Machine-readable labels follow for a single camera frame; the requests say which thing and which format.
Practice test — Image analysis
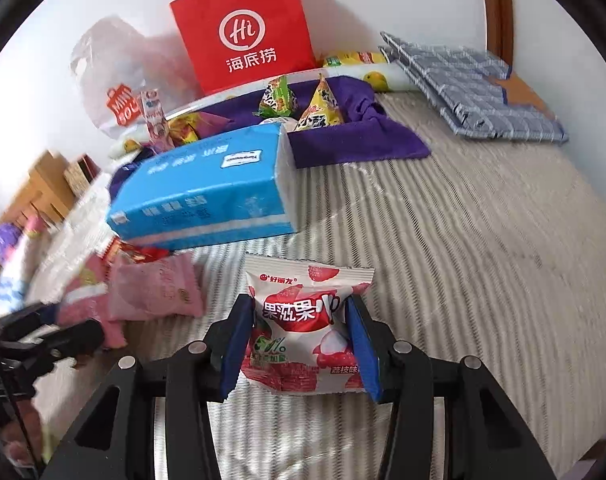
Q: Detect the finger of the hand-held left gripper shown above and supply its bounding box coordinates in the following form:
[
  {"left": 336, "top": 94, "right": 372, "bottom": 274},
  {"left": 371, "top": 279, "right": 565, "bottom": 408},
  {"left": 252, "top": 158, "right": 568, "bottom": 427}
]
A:
[
  {"left": 3, "top": 320, "right": 106, "bottom": 376},
  {"left": 0, "top": 302, "right": 59, "bottom": 333}
]

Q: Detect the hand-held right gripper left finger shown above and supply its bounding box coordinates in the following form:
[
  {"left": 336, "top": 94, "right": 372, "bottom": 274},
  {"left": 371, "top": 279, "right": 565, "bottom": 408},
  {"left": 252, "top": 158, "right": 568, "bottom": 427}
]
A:
[{"left": 43, "top": 294, "right": 256, "bottom": 480}]

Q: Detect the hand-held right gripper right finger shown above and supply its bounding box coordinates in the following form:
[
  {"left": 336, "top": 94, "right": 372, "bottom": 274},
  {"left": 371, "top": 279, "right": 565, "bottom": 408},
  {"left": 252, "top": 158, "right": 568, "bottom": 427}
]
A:
[{"left": 344, "top": 294, "right": 558, "bottom": 480}]

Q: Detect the white red snack packet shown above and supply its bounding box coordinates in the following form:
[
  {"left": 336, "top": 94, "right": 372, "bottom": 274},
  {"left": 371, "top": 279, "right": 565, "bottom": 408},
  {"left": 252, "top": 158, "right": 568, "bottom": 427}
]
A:
[{"left": 240, "top": 252, "right": 376, "bottom": 396}]

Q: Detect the yellow triangular snack packet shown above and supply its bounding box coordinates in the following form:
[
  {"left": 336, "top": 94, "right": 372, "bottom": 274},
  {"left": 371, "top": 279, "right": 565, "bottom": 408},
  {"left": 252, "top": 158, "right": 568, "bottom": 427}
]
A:
[{"left": 294, "top": 74, "right": 346, "bottom": 132}]

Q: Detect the person's left hand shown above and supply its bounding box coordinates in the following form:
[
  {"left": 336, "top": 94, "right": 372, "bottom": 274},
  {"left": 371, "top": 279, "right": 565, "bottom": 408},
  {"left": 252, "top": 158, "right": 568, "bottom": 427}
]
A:
[{"left": 0, "top": 401, "right": 51, "bottom": 468}]

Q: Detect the large pink snack packet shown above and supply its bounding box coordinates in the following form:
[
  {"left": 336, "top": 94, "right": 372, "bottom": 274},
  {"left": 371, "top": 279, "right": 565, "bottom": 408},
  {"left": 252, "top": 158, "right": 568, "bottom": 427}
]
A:
[{"left": 107, "top": 252, "right": 206, "bottom": 321}]

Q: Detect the wooden cabinet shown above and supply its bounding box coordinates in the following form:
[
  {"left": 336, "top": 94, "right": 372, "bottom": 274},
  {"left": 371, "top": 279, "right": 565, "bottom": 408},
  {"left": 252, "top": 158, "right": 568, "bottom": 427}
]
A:
[{"left": 0, "top": 149, "right": 91, "bottom": 233}]

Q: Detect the striped bedsheet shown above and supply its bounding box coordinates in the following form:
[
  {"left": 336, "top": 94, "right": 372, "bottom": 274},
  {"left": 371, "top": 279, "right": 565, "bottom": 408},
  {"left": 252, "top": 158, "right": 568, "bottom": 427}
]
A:
[{"left": 28, "top": 87, "right": 606, "bottom": 461}]

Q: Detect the blue tissue pack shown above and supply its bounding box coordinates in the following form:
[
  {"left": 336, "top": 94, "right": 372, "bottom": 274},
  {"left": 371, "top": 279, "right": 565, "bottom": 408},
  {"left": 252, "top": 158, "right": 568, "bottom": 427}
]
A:
[{"left": 106, "top": 122, "right": 300, "bottom": 252}]

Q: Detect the purple towel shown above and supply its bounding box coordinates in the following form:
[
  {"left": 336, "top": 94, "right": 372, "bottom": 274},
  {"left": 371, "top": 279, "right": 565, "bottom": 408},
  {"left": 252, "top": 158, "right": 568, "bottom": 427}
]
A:
[{"left": 198, "top": 76, "right": 430, "bottom": 168}]

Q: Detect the yellow red snack packet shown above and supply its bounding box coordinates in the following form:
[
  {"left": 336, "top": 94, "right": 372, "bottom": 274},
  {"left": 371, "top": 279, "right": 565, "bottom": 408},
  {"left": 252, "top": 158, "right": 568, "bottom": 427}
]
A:
[{"left": 165, "top": 112, "right": 201, "bottom": 148}]

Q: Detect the magenta snack packet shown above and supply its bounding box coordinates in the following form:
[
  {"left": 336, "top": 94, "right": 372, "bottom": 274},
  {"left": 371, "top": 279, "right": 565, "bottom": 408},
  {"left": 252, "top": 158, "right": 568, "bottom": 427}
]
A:
[{"left": 198, "top": 110, "right": 234, "bottom": 133}]

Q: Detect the tall pink white packet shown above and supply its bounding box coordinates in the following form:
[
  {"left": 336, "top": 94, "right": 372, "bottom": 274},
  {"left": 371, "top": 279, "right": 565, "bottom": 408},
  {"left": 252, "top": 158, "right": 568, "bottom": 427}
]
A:
[{"left": 140, "top": 89, "right": 169, "bottom": 151}]

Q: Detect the green triangular snack packet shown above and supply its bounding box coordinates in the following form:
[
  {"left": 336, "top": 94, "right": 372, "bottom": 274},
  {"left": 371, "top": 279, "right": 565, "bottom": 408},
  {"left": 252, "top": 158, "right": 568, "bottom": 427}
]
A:
[{"left": 255, "top": 75, "right": 296, "bottom": 118}]

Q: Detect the white plastic shopping bag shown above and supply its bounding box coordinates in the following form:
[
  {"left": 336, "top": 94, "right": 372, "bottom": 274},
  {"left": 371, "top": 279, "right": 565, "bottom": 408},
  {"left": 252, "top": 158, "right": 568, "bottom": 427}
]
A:
[{"left": 69, "top": 15, "right": 204, "bottom": 141}]

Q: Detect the grey checked cushion orange star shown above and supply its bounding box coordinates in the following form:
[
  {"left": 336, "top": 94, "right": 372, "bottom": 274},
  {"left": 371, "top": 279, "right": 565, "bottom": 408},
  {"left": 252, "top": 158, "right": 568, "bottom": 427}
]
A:
[{"left": 381, "top": 31, "right": 570, "bottom": 147}]

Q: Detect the yellow green snack packet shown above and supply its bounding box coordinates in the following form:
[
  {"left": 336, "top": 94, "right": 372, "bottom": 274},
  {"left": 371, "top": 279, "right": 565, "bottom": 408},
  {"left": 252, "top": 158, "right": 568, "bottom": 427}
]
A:
[{"left": 323, "top": 50, "right": 390, "bottom": 69}]

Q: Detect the red paper bag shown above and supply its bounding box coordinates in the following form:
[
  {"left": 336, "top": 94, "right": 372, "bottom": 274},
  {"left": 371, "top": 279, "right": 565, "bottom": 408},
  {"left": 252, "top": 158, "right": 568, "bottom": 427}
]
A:
[{"left": 169, "top": 0, "right": 318, "bottom": 96}]

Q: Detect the wooden door frame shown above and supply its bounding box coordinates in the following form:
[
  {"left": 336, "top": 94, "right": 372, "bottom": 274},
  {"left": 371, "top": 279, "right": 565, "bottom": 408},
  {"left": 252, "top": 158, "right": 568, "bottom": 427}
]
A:
[{"left": 478, "top": 0, "right": 514, "bottom": 66}]

